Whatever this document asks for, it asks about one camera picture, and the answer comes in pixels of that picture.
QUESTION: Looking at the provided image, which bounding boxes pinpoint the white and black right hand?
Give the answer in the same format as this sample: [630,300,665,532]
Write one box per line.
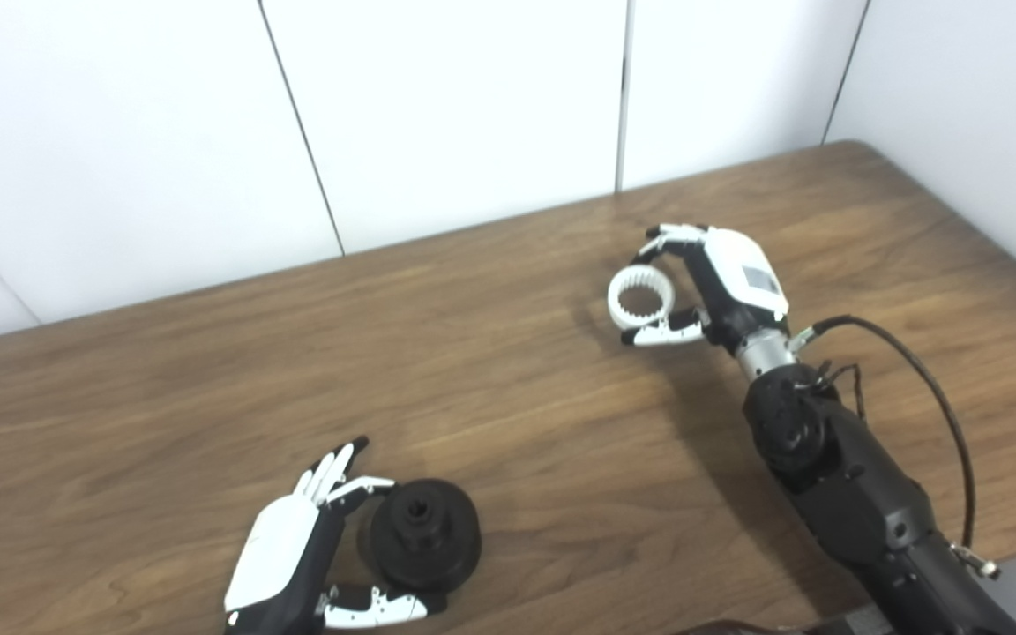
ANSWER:
[621,222,789,354]

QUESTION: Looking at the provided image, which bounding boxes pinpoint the white and black left hand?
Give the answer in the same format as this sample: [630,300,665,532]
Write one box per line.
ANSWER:
[223,435,449,635]

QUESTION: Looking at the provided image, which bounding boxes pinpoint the white toothed plastic ring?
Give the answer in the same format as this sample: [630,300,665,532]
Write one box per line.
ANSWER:
[607,263,676,332]

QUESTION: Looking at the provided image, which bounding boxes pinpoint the round black plastic part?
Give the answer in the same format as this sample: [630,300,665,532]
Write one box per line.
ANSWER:
[369,478,483,594]

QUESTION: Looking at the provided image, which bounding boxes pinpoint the thin right wrist wires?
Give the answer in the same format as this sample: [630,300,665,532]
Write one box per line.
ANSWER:
[795,360,866,420]

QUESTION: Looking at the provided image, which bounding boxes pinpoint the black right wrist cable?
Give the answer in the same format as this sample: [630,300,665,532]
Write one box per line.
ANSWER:
[788,314,1001,581]

